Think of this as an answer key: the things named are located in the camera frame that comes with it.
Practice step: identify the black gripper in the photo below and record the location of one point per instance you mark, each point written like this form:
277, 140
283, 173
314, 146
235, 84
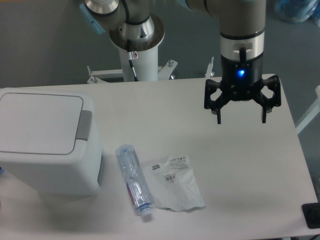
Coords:
240, 75

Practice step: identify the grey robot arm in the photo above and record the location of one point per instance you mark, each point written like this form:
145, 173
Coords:
134, 30

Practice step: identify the white trash can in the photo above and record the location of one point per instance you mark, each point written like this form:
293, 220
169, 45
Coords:
77, 173

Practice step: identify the white trash can lid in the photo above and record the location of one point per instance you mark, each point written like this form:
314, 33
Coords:
39, 123

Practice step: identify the blue plastic bag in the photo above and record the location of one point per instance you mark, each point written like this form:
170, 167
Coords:
295, 11

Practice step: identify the white plastic bag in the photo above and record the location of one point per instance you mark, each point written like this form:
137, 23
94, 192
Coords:
172, 183

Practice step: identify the black device at table edge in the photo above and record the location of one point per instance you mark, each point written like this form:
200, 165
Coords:
311, 212

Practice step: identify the clear plastic water bottle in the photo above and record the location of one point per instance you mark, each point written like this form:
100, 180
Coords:
135, 181

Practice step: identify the grey lid push button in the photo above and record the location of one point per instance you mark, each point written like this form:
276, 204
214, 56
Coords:
84, 125

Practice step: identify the white frame bar right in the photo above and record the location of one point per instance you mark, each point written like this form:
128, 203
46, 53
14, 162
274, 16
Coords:
309, 114

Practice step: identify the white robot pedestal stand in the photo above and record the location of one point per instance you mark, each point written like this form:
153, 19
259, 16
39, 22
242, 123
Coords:
136, 66

